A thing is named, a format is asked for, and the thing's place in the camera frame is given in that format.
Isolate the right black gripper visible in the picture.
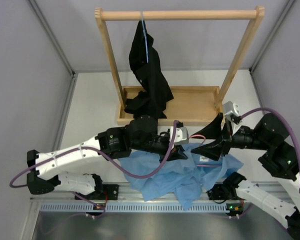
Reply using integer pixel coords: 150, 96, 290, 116
190, 113, 271, 161

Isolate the pink wire hanger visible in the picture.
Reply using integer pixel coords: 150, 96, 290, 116
185, 134, 223, 168

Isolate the light blue shirt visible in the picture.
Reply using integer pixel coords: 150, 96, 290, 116
124, 143, 244, 210

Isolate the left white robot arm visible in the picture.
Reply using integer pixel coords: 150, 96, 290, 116
26, 115, 189, 200

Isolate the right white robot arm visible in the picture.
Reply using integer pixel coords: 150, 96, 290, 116
191, 113, 300, 240

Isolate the black shirt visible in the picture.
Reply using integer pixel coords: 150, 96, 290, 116
124, 20, 174, 119

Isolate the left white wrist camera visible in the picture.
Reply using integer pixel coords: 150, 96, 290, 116
168, 121, 189, 146

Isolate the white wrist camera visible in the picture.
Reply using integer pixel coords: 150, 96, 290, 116
222, 101, 242, 125
168, 121, 189, 146

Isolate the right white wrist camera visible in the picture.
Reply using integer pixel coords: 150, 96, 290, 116
222, 101, 242, 125

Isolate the slotted cable duct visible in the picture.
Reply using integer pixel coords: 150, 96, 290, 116
40, 201, 242, 213

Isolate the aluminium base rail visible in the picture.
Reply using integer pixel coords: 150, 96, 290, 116
29, 181, 300, 201

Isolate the blue wire hanger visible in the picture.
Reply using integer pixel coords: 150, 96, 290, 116
140, 10, 149, 64

